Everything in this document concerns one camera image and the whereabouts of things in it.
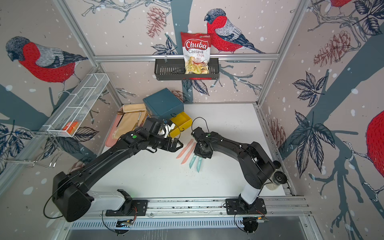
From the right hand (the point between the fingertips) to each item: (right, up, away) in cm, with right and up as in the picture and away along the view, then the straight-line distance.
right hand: (198, 153), depth 89 cm
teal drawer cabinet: (-22, +31, +3) cm, 38 cm away
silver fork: (-45, +16, +18) cm, 51 cm away
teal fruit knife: (-3, -5, +1) cm, 6 cm away
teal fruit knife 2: (+1, -5, -4) cm, 6 cm away
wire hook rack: (-62, +3, -27) cm, 68 cm away
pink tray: (-60, +6, +11) cm, 62 cm away
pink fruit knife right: (-8, -3, +3) cm, 9 cm away
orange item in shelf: (-57, +17, -23) cm, 64 cm away
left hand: (-10, +10, -14) cm, 19 cm away
